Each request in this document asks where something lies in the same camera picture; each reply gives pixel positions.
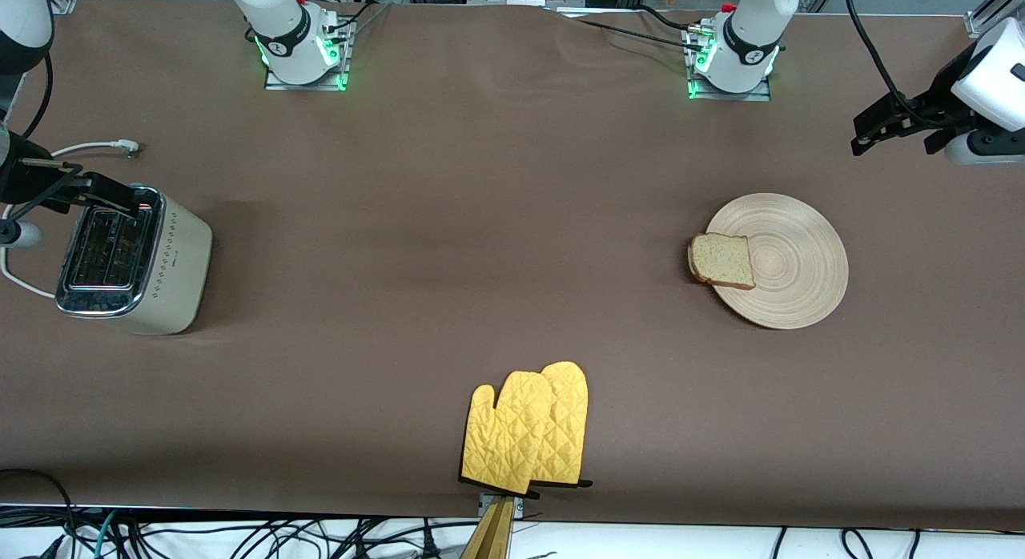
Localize small metal bracket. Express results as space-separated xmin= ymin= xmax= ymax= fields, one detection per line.
xmin=478 ymin=492 xmax=526 ymax=520

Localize teal floor cable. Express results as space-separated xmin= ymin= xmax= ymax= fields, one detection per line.
xmin=92 ymin=509 xmax=121 ymax=559

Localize slice of brown bread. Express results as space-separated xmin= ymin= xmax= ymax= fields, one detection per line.
xmin=687 ymin=232 xmax=757 ymax=292

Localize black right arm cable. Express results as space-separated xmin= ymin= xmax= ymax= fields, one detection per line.
xmin=0 ymin=53 xmax=85 ymax=223

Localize round pale wooden plate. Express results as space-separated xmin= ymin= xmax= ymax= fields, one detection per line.
xmin=705 ymin=192 xmax=850 ymax=331

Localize black cable on tabletop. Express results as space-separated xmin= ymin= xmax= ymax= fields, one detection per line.
xmin=573 ymin=5 xmax=715 ymax=54

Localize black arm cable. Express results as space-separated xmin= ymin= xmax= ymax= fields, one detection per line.
xmin=0 ymin=53 xmax=85 ymax=223
xmin=843 ymin=0 xmax=922 ymax=129

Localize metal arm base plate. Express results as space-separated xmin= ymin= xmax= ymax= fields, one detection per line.
xmin=264 ymin=18 xmax=355 ymax=92
xmin=687 ymin=24 xmax=774 ymax=103

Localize yellow quilted oven mitt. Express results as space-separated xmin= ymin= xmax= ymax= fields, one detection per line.
xmin=529 ymin=360 xmax=593 ymax=489
xmin=459 ymin=371 xmax=556 ymax=496

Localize cream and chrome toaster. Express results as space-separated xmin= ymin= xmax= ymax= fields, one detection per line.
xmin=54 ymin=183 xmax=214 ymax=336

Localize white toaster power cable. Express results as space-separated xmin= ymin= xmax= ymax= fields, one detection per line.
xmin=0 ymin=139 xmax=142 ymax=300

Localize black looped floor cable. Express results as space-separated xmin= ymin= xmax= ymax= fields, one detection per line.
xmin=0 ymin=467 xmax=78 ymax=559

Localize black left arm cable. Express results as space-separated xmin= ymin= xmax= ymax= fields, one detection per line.
xmin=843 ymin=0 xmax=922 ymax=129

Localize tangled black floor cables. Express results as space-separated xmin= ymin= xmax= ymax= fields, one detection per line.
xmin=120 ymin=515 xmax=481 ymax=559

